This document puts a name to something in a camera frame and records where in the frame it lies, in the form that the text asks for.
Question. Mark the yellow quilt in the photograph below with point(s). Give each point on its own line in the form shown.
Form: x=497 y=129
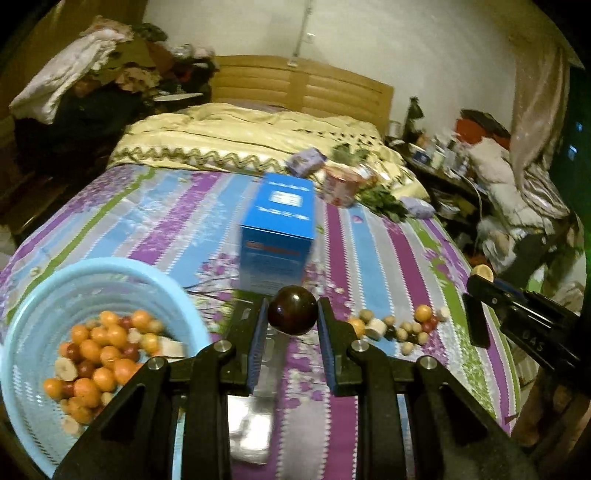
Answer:
x=231 y=129

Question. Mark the longans and plums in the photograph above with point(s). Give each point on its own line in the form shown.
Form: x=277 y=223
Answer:
x=423 y=314

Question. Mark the black bottle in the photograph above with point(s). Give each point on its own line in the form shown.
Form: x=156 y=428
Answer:
x=414 y=113

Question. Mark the wooden headboard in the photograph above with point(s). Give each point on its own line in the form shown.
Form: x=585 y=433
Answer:
x=323 y=92

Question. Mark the heap of bags and clothes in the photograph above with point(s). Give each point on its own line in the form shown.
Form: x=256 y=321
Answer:
x=498 y=166

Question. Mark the dark plum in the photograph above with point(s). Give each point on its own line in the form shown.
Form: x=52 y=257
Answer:
x=293 y=310

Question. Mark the cluttered nightstand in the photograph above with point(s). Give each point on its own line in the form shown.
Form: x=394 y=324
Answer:
x=443 y=184

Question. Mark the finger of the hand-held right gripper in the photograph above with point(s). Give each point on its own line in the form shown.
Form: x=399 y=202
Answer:
x=489 y=288

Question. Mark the green leafy vegetable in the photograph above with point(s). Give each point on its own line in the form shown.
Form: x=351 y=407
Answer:
x=385 y=203

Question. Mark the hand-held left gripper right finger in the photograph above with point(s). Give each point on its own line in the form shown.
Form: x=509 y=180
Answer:
x=324 y=341

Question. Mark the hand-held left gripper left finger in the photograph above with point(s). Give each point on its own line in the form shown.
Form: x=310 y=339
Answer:
x=257 y=341

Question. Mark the blue cardboard box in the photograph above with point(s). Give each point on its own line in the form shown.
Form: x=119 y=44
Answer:
x=277 y=230

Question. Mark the small lilac packet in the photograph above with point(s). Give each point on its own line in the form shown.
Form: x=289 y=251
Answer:
x=418 y=206

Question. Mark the heap of oranges and plums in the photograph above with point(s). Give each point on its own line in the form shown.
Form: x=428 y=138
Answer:
x=99 y=350

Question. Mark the small yellow longan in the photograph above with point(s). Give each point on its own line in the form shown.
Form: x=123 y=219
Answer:
x=482 y=271

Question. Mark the purple snack packet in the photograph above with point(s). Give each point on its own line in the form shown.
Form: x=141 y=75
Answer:
x=307 y=161

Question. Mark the beige curtain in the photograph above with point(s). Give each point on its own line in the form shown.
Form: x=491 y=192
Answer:
x=540 y=115

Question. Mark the pink instant noodle cup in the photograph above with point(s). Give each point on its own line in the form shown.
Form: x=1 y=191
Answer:
x=341 y=187

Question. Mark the purple striped bedsheet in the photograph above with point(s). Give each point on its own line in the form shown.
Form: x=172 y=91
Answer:
x=161 y=207

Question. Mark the light blue plastic basket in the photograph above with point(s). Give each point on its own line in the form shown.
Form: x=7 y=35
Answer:
x=41 y=323

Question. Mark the pile of clothes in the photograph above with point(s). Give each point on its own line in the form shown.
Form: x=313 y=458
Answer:
x=69 y=69

